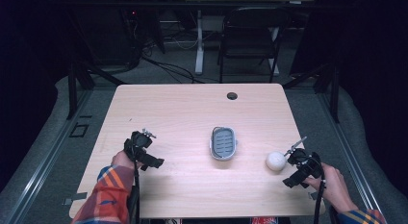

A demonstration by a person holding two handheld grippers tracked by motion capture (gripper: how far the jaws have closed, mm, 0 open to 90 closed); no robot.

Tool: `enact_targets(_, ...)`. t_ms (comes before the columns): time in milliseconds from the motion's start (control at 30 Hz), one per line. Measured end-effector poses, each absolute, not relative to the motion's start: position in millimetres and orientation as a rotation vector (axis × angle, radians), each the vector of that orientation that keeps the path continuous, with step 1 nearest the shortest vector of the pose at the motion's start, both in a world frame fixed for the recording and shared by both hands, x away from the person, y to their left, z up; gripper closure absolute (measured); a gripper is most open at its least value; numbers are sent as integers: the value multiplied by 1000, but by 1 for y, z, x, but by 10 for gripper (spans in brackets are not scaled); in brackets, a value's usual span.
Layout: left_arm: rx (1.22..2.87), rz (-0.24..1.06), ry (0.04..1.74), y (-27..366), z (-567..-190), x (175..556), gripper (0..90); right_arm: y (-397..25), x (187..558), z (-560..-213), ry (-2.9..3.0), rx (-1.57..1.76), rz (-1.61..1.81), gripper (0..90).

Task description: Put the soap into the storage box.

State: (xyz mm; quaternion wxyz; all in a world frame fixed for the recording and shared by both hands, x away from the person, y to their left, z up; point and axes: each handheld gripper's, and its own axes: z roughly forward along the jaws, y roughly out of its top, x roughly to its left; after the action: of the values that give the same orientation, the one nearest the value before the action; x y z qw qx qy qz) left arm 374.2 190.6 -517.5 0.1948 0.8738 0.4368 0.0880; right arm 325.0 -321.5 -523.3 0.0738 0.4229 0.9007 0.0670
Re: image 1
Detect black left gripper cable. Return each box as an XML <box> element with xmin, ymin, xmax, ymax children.
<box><xmin>128</xmin><ymin>164</ymin><xmax>141</xmax><ymax>224</ymax></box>

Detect person's left hand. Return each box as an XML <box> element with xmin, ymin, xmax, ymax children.
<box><xmin>111</xmin><ymin>149</ymin><xmax>142</xmax><ymax>171</ymax></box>

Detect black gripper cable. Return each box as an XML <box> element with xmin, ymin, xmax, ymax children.
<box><xmin>128</xmin><ymin>164</ymin><xmax>141</xmax><ymax>224</ymax></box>
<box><xmin>313</xmin><ymin>177</ymin><xmax>327</xmax><ymax>224</ymax></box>

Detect grey soap dish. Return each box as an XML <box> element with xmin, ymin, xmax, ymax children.
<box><xmin>209</xmin><ymin>125</ymin><xmax>239</xmax><ymax>162</ymax></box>

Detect white round ball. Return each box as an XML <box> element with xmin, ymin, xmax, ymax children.
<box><xmin>265</xmin><ymin>150</ymin><xmax>288</xmax><ymax>172</ymax></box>

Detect black metal stand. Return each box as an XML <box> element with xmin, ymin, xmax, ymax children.
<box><xmin>281</xmin><ymin>60</ymin><xmax>342</xmax><ymax>124</ymax></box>
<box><xmin>64</xmin><ymin>55</ymin><xmax>127</xmax><ymax>121</ymax></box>

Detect grey tape strip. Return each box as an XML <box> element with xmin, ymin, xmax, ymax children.
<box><xmin>62</xmin><ymin>191</ymin><xmax>89</xmax><ymax>207</ymax></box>

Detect red printed item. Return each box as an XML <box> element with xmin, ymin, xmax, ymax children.
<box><xmin>249</xmin><ymin>216</ymin><xmax>279</xmax><ymax>224</ymax></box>

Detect black floor cables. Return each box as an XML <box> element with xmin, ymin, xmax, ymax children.
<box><xmin>128</xmin><ymin>21</ymin><xmax>213</xmax><ymax>85</ymax></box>

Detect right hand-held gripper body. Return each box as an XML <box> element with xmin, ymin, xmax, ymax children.
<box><xmin>282</xmin><ymin>147</ymin><xmax>323</xmax><ymax>189</ymax></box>

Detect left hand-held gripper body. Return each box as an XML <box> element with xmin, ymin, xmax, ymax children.
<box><xmin>123</xmin><ymin>130</ymin><xmax>166</xmax><ymax>172</ymax></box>

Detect person's right hand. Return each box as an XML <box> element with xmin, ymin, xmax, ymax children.
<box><xmin>303</xmin><ymin>162</ymin><xmax>359</xmax><ymax>214</ymax></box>

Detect black folding chair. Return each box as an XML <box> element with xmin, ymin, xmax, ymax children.
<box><xmin>217</xmin><ymin>6</ymin><xmax>293</xmax><ymax>85</ymax></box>

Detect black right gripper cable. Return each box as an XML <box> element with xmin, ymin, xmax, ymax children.
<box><xmin>313</xmin><ymin>177</ymin><xmax>327</xmax><ymax>224</ymax></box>

